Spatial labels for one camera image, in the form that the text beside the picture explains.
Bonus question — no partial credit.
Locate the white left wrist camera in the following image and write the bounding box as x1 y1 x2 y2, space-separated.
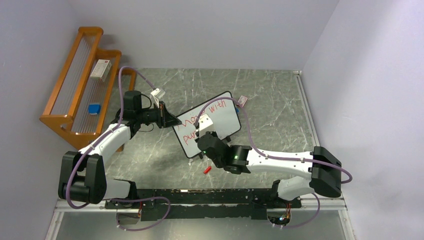
150 88 166 107

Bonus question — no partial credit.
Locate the white red box on rack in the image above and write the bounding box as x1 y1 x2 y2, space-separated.
89 59 112 82

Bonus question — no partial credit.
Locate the small red white box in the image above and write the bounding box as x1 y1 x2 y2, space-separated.
238 95 248 108

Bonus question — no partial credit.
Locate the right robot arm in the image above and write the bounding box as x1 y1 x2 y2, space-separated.
196 132 342 207

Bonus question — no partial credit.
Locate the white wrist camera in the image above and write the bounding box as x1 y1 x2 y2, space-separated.
194 114 215 138
150 88 166 107

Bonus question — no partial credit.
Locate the orange wooden tiered rack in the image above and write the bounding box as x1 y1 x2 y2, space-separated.
39 26 122 150

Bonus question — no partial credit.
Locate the red marker cap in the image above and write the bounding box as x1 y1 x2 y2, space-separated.
203 166 212 174

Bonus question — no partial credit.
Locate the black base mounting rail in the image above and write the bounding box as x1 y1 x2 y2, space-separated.
104 188 302 221

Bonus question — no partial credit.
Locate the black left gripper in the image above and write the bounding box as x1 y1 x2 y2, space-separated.
136 101 181 129

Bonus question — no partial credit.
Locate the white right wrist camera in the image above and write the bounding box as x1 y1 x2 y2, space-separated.
194 114 215 138

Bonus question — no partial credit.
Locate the blue eraser on rack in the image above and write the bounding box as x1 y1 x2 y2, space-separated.
87 103 101 115

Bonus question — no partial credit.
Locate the aluminium frame rail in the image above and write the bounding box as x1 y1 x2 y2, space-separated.
44 71 357 240

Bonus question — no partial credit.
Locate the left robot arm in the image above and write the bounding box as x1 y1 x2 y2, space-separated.
58 88 182 209

